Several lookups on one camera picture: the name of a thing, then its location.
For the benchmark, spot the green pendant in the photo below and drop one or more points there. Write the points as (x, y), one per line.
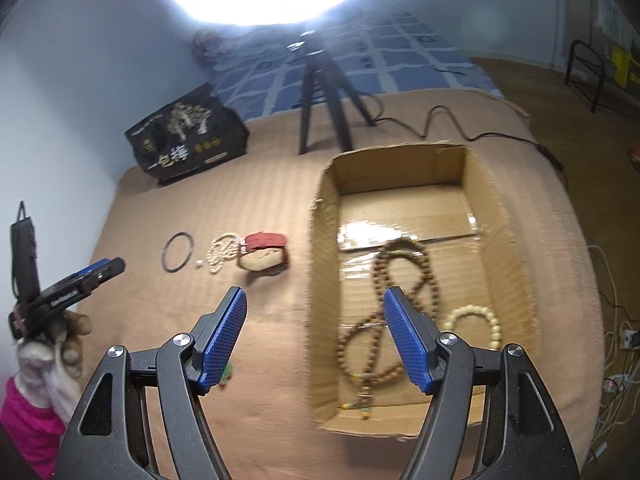
(227, 374)

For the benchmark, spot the white power strip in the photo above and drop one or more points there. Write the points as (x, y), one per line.
(627, 338)
(611, 385)

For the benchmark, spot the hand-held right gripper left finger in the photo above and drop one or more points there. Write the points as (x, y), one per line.
(225, 335)

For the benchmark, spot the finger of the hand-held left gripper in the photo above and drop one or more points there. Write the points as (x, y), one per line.
(95, 272)
(24, 260)

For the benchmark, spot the person's left hand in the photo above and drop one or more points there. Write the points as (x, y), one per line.
(70, 355)

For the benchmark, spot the person's left forearm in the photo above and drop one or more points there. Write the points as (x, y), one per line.
(25, 430)

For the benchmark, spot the cardboard box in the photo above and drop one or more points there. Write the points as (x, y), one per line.
(400, 210)

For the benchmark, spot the thin dark bangle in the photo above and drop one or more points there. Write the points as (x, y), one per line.
(163, 255)

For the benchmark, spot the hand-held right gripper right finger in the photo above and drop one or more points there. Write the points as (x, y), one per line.
(405, 345)

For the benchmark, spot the black tripod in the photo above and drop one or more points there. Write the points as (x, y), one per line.
(320, 85)

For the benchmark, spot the black printed snack bag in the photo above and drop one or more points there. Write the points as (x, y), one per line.
(185, 140)

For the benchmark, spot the patterned pillow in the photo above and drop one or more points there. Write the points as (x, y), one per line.
(210, 42)

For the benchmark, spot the black clothes rack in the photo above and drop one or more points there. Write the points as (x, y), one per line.
(572, 60)

